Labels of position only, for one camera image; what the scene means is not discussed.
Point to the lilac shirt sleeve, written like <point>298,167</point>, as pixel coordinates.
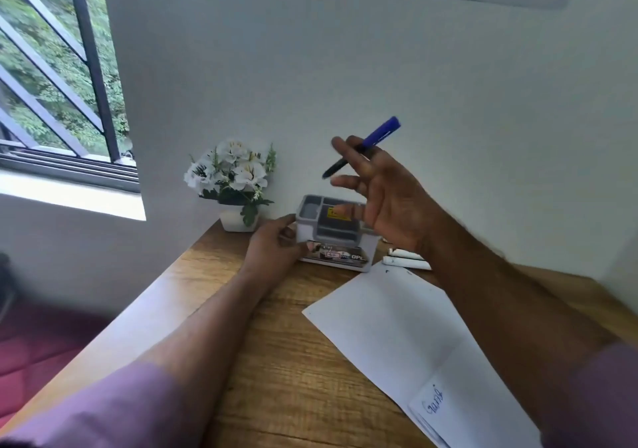
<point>109,413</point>
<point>598,398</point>

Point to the person's right middle finger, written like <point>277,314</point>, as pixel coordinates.
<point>348,181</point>

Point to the white marker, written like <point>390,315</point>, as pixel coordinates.
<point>398,252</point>
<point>406,263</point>

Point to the white flowers in white pot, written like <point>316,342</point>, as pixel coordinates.
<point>234,173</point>

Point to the person's right hand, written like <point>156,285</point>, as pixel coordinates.
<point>393,203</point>

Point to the person's left thumb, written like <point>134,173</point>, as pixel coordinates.
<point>284,222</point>

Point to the black window frame with bars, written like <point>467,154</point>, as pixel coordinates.
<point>92,64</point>

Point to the blue marker pen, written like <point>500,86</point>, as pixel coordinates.
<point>380,133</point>

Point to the grey desk organizer box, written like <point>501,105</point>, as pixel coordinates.
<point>334,236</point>

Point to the person's right forearm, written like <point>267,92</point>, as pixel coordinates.
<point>503,303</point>

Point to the white paper sheet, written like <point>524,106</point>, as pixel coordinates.
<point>393,328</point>

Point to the person's left forearm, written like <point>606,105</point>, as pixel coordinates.
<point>219,328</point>

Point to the red cushioned seat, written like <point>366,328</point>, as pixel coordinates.
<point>35,353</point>

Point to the person's left hand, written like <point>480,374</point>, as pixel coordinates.
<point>269,253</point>

